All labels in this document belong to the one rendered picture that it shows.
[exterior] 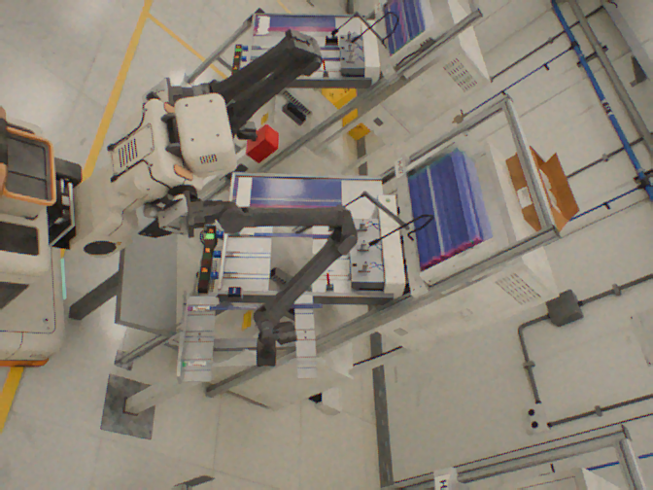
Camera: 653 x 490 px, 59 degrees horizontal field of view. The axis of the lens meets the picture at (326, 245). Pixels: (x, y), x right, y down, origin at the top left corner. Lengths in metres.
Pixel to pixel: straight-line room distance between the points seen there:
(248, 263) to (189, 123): 0.87
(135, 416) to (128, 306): 0.75
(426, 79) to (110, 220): 2.06
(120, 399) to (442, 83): 2.36
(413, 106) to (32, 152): 2.23
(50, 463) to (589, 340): 2.75
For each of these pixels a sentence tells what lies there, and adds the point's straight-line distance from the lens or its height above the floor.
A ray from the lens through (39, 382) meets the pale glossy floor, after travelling 2.67.
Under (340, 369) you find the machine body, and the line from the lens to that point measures 2.92.
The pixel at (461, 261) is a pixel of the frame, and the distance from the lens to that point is 2.17.
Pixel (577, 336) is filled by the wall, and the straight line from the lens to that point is 3.59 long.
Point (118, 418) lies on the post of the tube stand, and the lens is 2.78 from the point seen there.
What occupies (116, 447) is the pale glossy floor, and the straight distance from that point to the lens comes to 2.76.
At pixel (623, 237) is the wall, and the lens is 3.77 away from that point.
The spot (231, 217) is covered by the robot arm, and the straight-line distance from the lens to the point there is 1.70.
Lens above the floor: 2.31
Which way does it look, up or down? 31 degrees down
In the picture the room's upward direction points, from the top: 60 degrees clockwise
